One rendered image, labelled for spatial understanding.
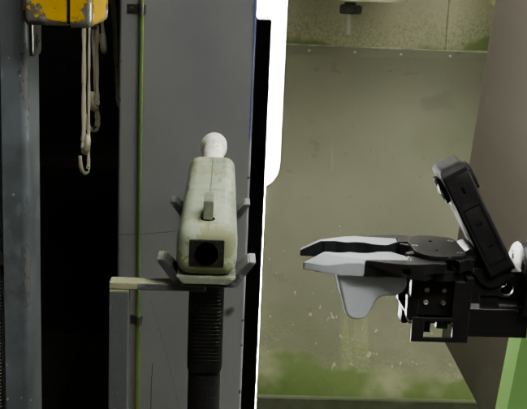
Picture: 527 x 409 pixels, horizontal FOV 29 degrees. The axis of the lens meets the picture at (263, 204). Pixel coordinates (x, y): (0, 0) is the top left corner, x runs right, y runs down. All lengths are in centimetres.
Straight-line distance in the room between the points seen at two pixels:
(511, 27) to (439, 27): 131
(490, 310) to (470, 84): 237
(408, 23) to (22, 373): 250
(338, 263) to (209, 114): 52
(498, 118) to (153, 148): 88
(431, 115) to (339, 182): 37
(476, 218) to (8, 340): 43
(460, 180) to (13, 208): 39
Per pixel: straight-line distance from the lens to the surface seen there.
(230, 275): 81
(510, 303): 97
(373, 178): 311
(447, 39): 332
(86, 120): 146
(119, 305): 84
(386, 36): 329
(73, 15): 84
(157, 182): 139
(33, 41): 89
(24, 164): 89
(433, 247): 94
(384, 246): 95
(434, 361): 299
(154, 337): 146
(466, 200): 92
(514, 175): 198
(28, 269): 92
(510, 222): 199
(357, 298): 92
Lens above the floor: 135
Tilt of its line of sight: 13 degrees down
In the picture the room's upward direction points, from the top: 3 degrees clockwise
